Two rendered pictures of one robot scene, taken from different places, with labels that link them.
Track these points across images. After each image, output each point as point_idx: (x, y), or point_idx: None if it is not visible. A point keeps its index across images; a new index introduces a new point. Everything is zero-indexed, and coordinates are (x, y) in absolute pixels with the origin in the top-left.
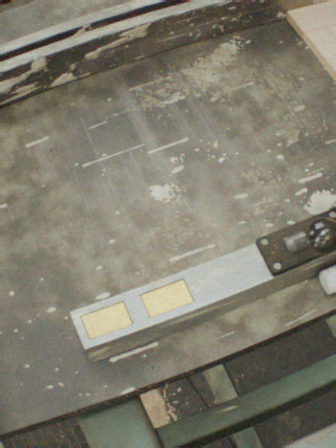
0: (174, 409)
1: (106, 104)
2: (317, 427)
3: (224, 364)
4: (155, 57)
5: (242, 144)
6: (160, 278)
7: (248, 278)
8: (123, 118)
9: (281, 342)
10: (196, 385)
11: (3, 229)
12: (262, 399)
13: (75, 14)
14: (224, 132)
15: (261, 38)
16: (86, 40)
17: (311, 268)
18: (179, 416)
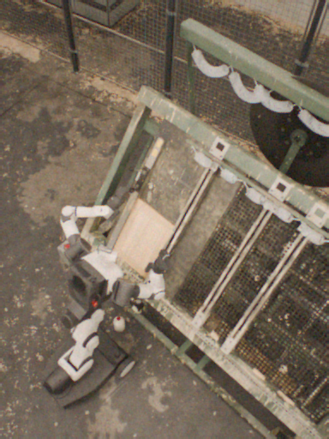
0: (321, 194)
1: (191, 183)
2: (247, 205)
3: None
4: None
5: (166, 189)
6: (162, 157)
7: (147, 163)
8: (186, 182)
9: (275, 227)
10: None
11: (188, 147)
12: (145, 151)
13: (215, 204)
14: (170, 189)
15: (178, 218)
16: (194, 190)
17: None
18: (317, 192)
